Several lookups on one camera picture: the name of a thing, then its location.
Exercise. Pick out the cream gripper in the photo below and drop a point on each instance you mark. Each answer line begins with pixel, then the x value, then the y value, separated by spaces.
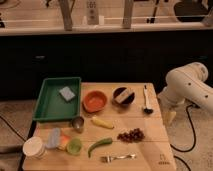
pixel 170 115

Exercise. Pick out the dark red grape bunch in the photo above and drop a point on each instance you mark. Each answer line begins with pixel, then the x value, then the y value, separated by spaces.
pixel 135 135

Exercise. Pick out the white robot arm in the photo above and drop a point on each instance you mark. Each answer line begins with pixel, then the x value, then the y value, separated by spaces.
pixel 185 83

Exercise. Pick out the dark brown bowl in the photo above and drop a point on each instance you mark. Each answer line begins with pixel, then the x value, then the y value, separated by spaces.
pixel 128 100

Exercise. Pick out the red orange bowl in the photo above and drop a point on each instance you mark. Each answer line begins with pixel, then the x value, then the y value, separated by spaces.
pixel 94 101

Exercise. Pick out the tan sponge block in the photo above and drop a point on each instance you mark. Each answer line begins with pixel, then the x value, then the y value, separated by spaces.
pixel 123 95

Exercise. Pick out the yellow banana toy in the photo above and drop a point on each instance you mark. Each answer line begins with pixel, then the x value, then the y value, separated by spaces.
pixel 99 122

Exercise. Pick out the green chili pepper toy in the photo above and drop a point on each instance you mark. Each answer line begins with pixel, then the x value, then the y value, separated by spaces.
pixel 105 141

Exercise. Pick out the silver metal fork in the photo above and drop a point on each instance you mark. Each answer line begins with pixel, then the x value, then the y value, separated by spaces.
pixel 109 159

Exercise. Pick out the small metal cup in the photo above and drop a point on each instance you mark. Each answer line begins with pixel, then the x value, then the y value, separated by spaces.
pixel 78 124

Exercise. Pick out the small green cup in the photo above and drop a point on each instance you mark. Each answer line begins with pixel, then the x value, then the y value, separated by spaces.
pixel 74 146

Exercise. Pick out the blue grey sponge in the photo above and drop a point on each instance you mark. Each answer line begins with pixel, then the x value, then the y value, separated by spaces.
pixel 67 93

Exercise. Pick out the green plastic tray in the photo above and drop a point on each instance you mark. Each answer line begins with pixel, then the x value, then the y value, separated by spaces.
pixel 51 106

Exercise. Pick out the white paper cup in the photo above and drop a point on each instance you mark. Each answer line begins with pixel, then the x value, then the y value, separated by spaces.
pixel 34 147

